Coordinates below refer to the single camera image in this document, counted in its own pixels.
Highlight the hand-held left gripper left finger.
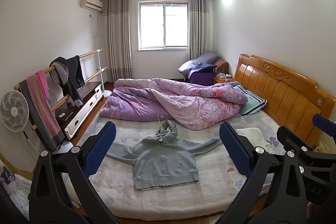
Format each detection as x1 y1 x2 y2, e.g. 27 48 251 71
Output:
28 121 121 224

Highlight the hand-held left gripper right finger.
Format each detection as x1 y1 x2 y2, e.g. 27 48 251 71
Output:
219 122 313 224

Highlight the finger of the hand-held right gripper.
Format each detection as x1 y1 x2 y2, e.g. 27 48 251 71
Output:
312 114 336 133
277 126 315 159

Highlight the grey zip hoodie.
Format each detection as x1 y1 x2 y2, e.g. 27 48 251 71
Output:
106 115 223 191

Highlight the white folded cloth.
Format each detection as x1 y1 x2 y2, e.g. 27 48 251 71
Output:
236 127 275 152

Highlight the yellow packet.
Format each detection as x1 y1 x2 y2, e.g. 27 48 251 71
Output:
314 140 330 153

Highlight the wooden bed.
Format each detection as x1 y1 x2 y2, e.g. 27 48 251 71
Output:
60 54 336 222

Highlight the white drawer cabinet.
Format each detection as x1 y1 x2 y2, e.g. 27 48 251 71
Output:
54 81 103 140

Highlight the pale floral bed blanket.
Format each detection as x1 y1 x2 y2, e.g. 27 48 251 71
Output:
62 106 289 220

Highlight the blue striped pillow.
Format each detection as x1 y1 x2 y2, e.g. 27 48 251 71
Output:
234 84 268 117

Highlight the wooden nightstand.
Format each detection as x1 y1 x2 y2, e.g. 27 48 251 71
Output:
213 73 234 85

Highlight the purple floral quilt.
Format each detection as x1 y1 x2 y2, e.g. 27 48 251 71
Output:
100 77 248 131

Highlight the grey and pink blanket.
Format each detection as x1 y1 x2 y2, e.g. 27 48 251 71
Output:
18 73 65 152

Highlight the black jacket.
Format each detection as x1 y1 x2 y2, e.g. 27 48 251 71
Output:
49 55 86 108

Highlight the dark purple cloth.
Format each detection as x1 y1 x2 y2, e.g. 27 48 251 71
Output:
188 63 217 84

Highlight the brown chair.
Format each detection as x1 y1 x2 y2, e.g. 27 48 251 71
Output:
214 57 229 75

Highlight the pink towel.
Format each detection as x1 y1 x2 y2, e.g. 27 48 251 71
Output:
35 70 50 101

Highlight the blue-grey rolled quilt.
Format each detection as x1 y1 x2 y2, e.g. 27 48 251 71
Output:
178 51 221 75

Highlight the white electric fan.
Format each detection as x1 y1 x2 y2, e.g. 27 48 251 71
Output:
0 90 29 140

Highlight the blue floral printed cloth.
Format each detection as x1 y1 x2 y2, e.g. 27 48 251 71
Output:
0 161 33 219

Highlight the grey striped curtain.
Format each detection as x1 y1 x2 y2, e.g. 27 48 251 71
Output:
101 0 133 83
189 0 214 75

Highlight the window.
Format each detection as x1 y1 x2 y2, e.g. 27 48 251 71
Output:
136 0 190 51

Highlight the white air conditioner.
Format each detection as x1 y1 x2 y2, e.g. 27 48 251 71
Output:
80 0 103 13

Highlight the wooden rail rack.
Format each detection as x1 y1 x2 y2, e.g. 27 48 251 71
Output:
14 49 112 132

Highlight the air conditioner cord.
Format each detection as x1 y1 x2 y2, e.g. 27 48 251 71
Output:
89 13 100 38

